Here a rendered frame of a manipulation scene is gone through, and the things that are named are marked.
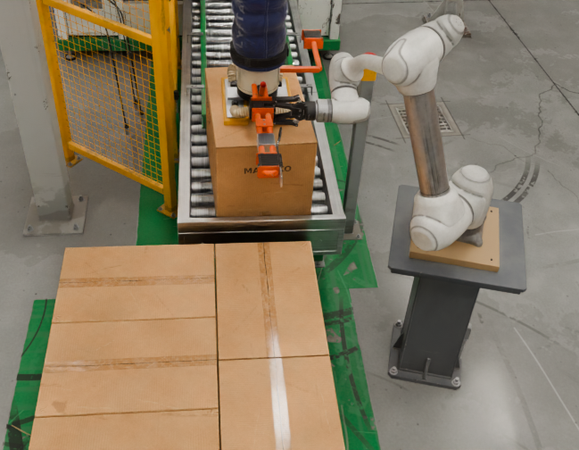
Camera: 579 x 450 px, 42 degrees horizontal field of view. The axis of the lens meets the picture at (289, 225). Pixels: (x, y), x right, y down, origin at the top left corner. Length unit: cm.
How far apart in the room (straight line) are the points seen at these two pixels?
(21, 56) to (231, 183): 112
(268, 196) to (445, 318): 87
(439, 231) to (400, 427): 99
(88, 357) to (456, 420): 153
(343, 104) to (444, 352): 114
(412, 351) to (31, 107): 204
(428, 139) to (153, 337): 119
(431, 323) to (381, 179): 143
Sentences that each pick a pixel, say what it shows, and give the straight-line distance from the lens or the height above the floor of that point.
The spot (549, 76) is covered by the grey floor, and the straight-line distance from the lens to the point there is 574.
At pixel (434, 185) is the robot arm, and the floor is 111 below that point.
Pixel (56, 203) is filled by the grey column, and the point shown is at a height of 13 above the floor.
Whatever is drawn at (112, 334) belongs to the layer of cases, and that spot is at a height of 54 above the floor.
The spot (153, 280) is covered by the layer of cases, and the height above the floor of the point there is 54.
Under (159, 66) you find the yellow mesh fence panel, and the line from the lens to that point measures 358.
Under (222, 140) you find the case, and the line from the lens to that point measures 298.
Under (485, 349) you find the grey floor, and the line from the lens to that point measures 362.
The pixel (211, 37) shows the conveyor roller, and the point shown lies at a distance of 453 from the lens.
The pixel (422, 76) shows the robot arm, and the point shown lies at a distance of 241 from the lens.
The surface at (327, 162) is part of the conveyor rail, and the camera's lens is 348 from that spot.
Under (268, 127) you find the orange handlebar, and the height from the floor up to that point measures 108.
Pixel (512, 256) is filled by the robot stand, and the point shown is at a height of 75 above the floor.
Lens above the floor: 268
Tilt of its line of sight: 42 degrees down
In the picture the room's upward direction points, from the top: 4 degrees clockwise
